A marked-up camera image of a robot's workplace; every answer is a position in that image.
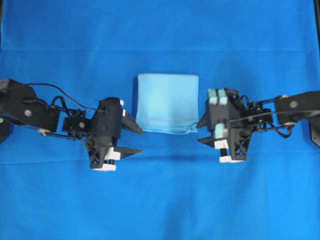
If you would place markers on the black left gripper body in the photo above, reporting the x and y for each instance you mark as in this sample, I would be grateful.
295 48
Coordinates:
105 131

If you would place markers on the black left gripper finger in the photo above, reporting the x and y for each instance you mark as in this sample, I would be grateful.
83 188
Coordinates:
129 123
122 152

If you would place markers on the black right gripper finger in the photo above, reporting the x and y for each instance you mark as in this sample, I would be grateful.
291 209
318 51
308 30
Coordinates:
205 121
209 141

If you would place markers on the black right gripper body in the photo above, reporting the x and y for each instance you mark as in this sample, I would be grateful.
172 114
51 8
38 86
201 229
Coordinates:
227 124

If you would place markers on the light blue towel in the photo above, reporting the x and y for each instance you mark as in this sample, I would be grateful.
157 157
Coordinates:
168 103

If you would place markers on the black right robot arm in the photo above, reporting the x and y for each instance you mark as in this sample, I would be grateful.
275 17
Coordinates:
282 113

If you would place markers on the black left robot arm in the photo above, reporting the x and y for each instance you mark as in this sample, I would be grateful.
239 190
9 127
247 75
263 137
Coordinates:
20 106

